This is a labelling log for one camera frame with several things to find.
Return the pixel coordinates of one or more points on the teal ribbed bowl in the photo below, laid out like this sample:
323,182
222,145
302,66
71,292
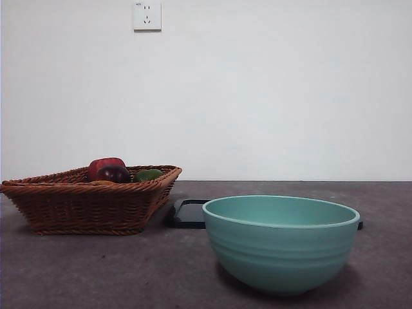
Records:
281,254

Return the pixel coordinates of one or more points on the black rectangular tray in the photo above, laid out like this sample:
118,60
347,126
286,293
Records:
188,214

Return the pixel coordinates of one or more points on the green fruit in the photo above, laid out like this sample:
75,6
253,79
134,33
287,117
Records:
146,175

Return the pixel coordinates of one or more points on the dark purple round fruit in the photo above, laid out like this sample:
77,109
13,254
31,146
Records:
112,174

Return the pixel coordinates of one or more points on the red bell pepper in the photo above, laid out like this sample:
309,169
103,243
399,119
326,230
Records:
103,162

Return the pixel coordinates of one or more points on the brown wicker basket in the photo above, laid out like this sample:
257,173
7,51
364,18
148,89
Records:
80,209

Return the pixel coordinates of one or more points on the white wall power socket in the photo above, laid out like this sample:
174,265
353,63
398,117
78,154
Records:
147,16

